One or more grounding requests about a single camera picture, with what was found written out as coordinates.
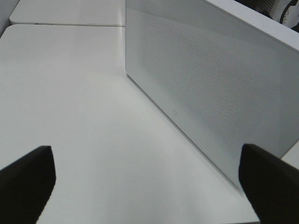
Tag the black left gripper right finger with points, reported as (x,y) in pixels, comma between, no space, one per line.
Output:
(270,185)

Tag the white microwave door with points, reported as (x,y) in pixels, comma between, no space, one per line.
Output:
(225,74)

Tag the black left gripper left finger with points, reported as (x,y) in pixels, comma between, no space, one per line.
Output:
(26,186)

